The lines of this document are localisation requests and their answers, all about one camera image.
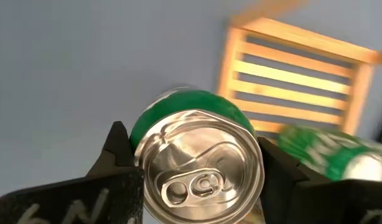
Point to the wooden slatted shelf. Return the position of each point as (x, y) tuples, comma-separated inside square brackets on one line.
[(290, 77)]

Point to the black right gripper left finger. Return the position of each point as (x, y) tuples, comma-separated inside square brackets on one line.
[(69, 202)]

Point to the green Sprite can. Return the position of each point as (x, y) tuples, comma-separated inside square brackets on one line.
[(328, 152), (200, 146)]

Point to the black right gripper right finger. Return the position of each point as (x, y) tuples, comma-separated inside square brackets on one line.
[(328, 202)]

